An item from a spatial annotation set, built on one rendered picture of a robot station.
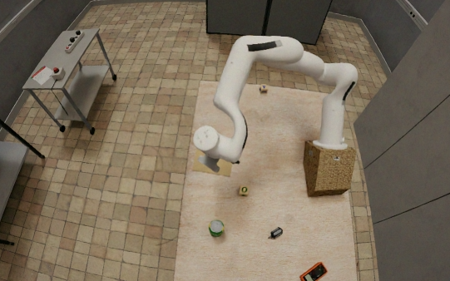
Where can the tan flat mat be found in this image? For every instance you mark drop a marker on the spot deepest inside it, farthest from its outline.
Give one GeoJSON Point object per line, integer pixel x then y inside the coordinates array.
{"type": "Point", "coordinates": [225, 167]}

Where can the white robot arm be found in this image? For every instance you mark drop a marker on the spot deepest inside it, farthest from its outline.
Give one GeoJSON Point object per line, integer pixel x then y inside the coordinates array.
{"type": "Point", "coordinates": [273, 50]}

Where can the green and yellow striped drink can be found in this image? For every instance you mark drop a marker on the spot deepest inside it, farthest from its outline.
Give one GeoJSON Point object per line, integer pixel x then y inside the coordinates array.
{"type": "Point", "coordinates": [216, 228]}

